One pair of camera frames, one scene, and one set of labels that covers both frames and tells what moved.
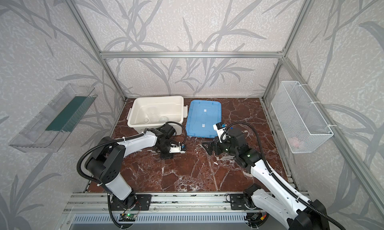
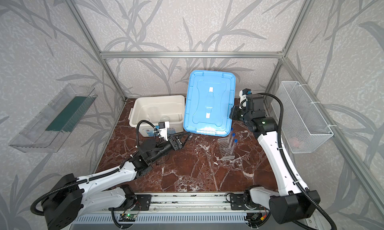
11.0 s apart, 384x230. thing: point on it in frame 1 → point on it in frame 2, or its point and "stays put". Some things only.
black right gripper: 214,147 → 234,113
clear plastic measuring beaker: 152,113 stays put
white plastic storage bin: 152,112 stays put
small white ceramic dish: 163,119 stays put
